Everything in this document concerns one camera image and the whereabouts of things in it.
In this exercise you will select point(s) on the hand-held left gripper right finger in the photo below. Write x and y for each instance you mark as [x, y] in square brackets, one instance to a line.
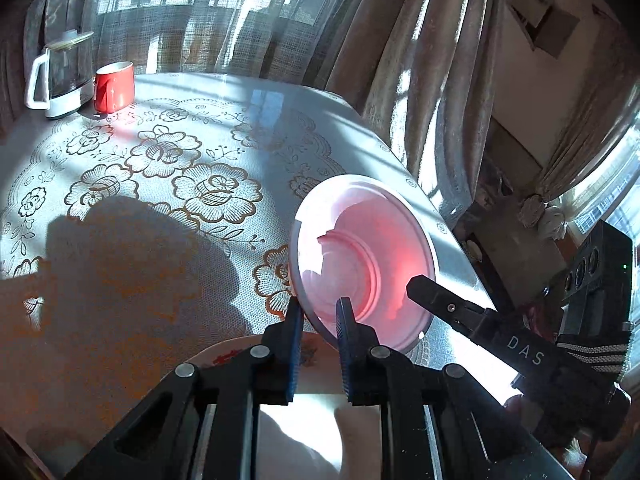
[345, 355]

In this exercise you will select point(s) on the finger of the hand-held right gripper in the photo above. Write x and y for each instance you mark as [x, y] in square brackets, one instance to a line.
[440, 300]

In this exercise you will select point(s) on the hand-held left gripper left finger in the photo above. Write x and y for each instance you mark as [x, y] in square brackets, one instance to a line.
[295, 345]

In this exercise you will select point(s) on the red bowl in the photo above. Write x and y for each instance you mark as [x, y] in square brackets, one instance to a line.
[370, 240]

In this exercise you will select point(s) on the white floral plate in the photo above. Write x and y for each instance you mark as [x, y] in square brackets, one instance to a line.
[300, 440]

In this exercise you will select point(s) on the person's right hand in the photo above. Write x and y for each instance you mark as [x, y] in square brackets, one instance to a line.
[575, 455]

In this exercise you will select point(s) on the white lace tablecloth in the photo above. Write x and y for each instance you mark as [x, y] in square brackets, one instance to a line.
[150, 260]

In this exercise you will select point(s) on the beige drape curtain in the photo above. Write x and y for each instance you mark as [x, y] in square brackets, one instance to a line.
[425, 85]
[585, 150]
[30, 50]

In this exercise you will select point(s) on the red mug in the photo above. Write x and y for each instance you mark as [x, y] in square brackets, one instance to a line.
[115, 90]

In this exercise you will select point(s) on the sheer net curtain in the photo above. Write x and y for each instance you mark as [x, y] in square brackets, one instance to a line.
[225, 35]

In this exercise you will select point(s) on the wall mounted box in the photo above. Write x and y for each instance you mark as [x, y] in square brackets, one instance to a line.
[545, 5]

